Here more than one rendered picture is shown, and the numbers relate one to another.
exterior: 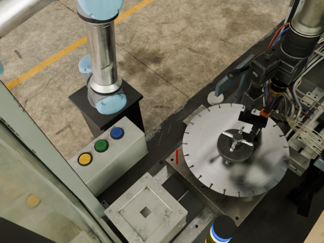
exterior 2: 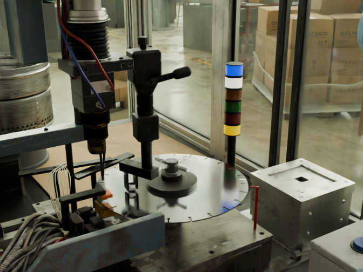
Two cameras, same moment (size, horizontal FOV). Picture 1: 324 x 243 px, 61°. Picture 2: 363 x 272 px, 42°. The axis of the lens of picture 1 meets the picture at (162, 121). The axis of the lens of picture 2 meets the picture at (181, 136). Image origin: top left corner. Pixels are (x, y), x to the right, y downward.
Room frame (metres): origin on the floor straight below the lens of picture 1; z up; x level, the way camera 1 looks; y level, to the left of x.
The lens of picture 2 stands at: (1.30, -0.07, 1.40)
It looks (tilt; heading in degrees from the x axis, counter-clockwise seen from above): 20 degrees down; 188
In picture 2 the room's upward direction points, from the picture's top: straight up
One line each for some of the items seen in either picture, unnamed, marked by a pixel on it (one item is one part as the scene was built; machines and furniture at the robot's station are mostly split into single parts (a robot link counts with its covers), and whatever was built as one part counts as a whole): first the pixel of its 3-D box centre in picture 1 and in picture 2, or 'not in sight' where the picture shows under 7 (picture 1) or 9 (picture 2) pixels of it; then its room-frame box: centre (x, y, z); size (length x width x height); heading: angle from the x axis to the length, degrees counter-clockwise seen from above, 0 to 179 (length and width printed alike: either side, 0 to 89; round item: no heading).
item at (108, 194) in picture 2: (270, 109); (86, 208); (0.52, -0.37, 0.95); 0.10 x 0.03 x 0.07; 130
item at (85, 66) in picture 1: (96, 72); not in sight; (0.80, 0.25, 0.91); 0.13 x 0.12 x 0.14; 22
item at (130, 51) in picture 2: (258, 81); (144, 90); (0.46, -0.26, 1.17); 0.06 x 0.05 x 0.20; 121
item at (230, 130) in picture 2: not in sight; (232, 128); (0.11, -0.10, 0.98); 0.05 x 0.04 x 0.03; 40
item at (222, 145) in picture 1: (235, 143); (171, 177); (0.39, -0.22, 0.96); 0.11 x 0.11 x 0.03
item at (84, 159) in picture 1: (85, 159); not in sight; (0.42, 0.27, 0.89); 0.04 x 0.04 x 0.02
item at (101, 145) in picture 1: (101, 146); not in sight; (0.46, 0.22, 0.90); 0.04 x 0.04 x 0.02
